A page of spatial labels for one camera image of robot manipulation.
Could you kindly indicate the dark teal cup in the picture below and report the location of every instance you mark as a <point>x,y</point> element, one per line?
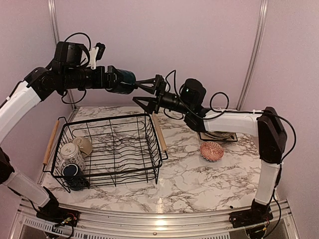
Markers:
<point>128,77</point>

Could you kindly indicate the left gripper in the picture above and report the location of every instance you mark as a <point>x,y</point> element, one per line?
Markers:
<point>100,81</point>

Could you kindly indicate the floral glass mug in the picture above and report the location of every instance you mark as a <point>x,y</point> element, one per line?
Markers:
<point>70,154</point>

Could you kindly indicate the dark blue cup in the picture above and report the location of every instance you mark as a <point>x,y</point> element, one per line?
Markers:
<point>74,177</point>

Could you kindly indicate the front aluminium rail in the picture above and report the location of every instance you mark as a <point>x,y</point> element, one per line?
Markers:
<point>103,224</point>

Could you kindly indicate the square floral plate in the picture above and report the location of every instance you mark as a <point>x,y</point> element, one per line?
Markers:
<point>205,137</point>

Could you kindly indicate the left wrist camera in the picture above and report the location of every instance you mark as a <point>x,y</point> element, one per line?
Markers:
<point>96,54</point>

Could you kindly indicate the beige bowl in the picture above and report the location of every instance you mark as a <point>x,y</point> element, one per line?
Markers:
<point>84,144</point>

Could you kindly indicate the grey reindeer plate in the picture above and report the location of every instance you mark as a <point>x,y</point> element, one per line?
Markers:
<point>221,135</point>

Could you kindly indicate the blue patterned bowl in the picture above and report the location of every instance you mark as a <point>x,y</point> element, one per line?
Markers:
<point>211,151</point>

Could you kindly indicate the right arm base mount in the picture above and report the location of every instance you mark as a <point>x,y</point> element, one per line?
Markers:
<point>257,213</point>

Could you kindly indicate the left aluminium frame post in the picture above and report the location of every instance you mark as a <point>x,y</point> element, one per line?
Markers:
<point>60,55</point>

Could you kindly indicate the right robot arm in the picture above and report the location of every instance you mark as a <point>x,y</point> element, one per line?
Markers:
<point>265,127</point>

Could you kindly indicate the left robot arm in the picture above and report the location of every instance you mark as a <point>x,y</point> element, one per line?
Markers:
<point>72,67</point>

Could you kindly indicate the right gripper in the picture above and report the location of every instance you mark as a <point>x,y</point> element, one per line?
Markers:
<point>152,104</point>

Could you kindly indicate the right aluminium frame post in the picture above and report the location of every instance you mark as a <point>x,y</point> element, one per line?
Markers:
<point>255,52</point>

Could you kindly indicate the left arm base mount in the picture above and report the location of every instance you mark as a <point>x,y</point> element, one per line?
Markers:
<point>54,213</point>

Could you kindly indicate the black wire dish rack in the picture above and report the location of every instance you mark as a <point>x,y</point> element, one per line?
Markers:
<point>126,149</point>

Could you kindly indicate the aluminium frame post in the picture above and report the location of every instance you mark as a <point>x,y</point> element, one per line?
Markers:
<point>255,52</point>
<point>60,55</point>

